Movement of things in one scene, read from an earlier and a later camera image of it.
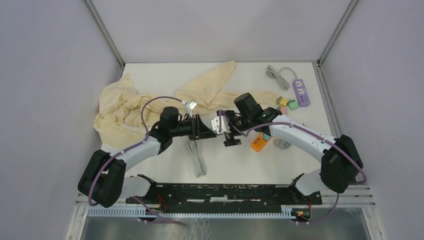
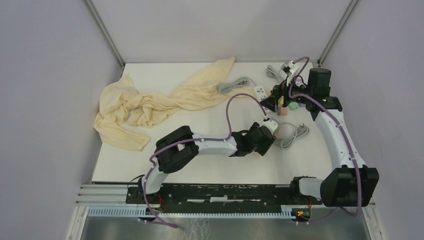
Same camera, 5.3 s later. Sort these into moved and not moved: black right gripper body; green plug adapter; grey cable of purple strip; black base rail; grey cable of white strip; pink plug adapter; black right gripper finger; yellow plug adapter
Moved: grey cable of white strip; black right gripper finger; black right gripper body
Not moved: black base rail; yellow plug adapter; green plug adapter; pink plug adapter; grey cable of purple strip
